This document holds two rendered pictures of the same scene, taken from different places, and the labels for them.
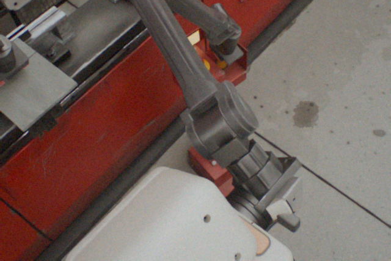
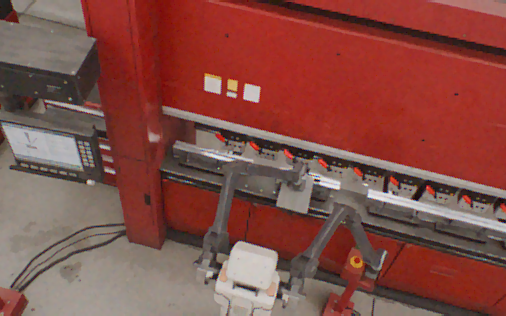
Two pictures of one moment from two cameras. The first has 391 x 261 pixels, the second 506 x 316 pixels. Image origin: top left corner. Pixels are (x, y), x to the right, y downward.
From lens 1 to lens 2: 174 cm
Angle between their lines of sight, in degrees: 29
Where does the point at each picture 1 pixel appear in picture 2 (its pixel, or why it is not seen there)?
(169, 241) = (255, 260)
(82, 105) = (307, 220)
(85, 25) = (343, 199)
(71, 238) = not seen: hidden behind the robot
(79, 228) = not seen: hidden behind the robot
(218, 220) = (266, 270)
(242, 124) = (304, 271)
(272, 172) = (295, 290)
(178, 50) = (319, 239)
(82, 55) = (326, 207)
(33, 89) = (294, 199)
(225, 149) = (294, 271)
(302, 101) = not seen: outside the picture
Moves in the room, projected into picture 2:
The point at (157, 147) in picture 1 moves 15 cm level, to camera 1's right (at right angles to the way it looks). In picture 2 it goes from (324, 275) to (338, 292)
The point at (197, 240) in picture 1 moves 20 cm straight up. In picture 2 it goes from (259, 267) to (264, 245)
